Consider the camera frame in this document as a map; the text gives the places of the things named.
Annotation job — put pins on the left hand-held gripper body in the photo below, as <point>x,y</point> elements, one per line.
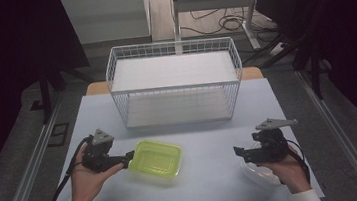
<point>98,155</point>

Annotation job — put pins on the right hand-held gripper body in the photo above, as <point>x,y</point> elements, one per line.
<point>270,144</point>

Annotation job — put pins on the white square bowl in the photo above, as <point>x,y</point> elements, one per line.
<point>258,174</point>

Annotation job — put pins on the green plastic food container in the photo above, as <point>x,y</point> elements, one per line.
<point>155,159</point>

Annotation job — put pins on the person's left hand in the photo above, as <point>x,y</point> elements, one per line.
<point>86,184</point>

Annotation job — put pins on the person's right hand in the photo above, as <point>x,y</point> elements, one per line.
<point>289,172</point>

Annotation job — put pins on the pale blue table mat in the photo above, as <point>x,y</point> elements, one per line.
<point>208,178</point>

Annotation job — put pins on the black floor plate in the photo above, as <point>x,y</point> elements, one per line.
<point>58,134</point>

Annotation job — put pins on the wooden table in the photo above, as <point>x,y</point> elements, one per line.
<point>96,89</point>

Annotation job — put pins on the black metal stand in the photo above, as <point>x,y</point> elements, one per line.
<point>45,94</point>
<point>313,66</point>

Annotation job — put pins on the white power strip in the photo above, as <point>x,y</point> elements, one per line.
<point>276,49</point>

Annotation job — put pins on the white cabinet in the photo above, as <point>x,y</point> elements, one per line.
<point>107,17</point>

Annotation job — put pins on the aluminium rail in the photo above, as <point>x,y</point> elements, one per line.
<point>29,169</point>
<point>341,137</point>

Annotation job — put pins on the white metal desk frame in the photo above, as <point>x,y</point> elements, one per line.
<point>213,1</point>

